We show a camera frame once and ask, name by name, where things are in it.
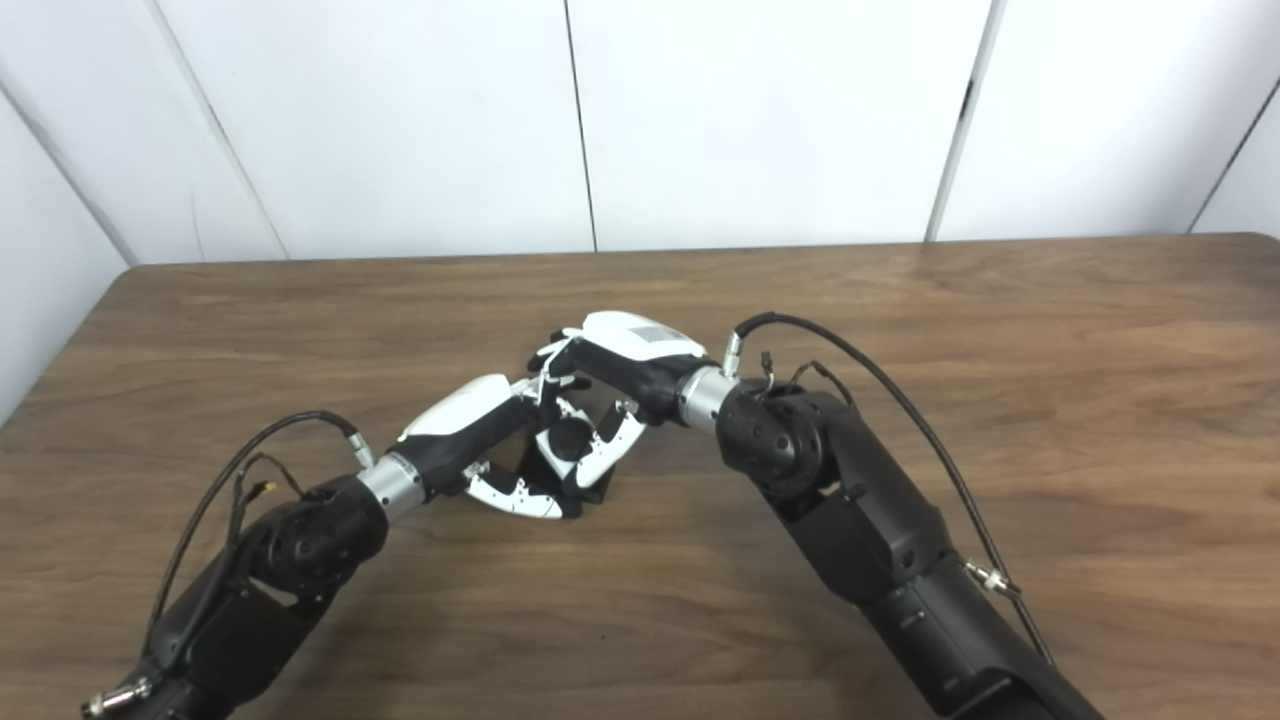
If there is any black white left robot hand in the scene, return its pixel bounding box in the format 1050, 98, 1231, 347
395, 373, 567, 522

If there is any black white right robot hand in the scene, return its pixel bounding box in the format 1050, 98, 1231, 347
527, 311, 710, 491

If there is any black peg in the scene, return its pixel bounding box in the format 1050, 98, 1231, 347
518, 416, 617, 520

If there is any thin right arm wire bundle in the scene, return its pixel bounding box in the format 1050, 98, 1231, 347
756, 349, 853, 403

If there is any thin arm wire bundle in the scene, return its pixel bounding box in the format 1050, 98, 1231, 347
756, 349, 853, 403
230, 451, 309, 549

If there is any thin left arm wire bundle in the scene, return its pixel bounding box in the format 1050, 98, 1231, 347
230, 451, 309, 549

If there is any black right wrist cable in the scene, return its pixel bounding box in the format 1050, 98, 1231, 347
721, 311, 1057, 668

